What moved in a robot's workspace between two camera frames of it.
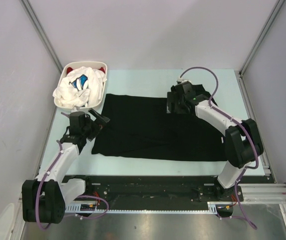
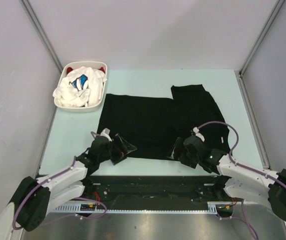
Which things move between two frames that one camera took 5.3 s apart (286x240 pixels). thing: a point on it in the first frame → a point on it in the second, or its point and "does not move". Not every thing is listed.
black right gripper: (173, 97) → (178, 145)
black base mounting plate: (157, 189) does not move
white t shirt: (81, 86) does not move
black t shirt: (140, 127) does not move
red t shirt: (70, 69) does not move
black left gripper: (97, 127) → (124, 147)
